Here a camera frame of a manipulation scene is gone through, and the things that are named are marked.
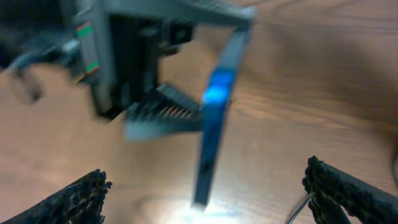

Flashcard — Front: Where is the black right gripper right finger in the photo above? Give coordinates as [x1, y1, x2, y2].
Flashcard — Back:
[302, 156, 397, 224]

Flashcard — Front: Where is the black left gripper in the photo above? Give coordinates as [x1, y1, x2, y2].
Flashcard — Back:
[73, 0, 256, 141]

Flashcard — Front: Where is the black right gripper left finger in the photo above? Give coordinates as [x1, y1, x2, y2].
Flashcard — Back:
[1, 169, 113, 224]

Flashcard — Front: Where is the blue Galaxy smartphone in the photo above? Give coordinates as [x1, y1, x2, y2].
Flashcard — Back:
[192, 28, 251, 208]

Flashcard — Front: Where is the black USB charging cable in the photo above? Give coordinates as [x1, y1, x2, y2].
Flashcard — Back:
[285, 152, 398, 224]

